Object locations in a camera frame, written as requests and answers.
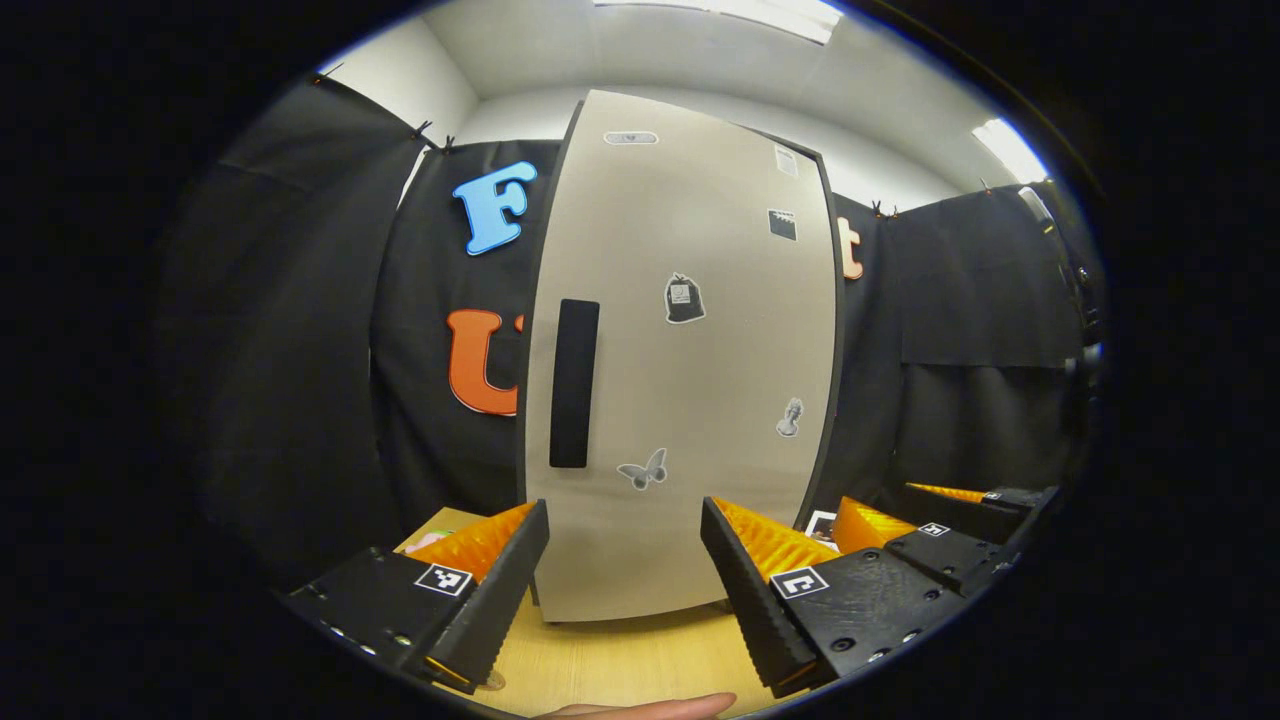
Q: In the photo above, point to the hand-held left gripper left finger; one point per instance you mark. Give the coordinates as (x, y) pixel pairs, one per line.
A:
(490, 620)

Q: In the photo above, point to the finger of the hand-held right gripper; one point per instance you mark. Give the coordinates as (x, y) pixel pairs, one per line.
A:
(950, 555)
(1000, 515)

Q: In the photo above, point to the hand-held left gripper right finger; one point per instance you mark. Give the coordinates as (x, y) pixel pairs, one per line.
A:
(750, 600)

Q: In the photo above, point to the round brown coaster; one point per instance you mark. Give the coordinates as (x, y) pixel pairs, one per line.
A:
(492, 681)

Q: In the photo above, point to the beige cabinet door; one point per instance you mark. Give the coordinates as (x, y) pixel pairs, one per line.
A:
(700, 400)

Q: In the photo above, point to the pink green plush toy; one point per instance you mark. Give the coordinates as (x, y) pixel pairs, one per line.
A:
(428, 541)

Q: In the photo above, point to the white photo card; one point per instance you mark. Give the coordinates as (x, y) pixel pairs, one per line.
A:
(821, 526)

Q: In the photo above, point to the ceiling light panel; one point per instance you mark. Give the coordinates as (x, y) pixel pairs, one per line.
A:
(1012, 150)
(740, 15)

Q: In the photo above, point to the black backdrop cloth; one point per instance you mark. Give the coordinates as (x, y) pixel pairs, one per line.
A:
(280, 350)

